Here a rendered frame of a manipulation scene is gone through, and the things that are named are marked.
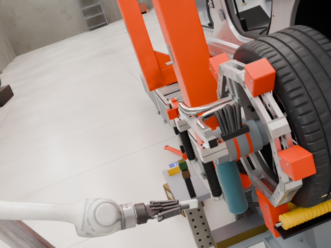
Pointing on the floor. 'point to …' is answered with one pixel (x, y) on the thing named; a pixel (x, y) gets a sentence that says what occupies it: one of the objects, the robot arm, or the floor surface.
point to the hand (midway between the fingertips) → (188, 204)
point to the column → (199, 226)
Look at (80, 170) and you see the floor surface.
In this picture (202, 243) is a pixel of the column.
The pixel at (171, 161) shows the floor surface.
